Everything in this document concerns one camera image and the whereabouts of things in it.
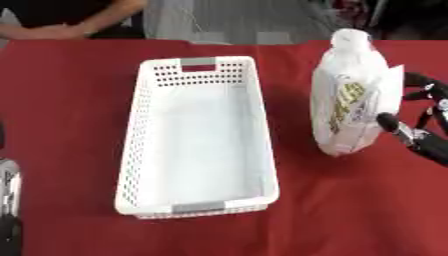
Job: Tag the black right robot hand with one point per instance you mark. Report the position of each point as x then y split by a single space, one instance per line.
429 140

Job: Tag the white plastic bag with print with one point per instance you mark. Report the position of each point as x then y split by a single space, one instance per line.
344 100

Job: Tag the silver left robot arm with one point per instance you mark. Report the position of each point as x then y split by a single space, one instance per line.
9 200

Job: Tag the white perforated plastic basket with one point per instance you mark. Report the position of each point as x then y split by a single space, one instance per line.
204 140

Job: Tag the person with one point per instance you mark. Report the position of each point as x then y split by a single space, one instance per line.
64 20

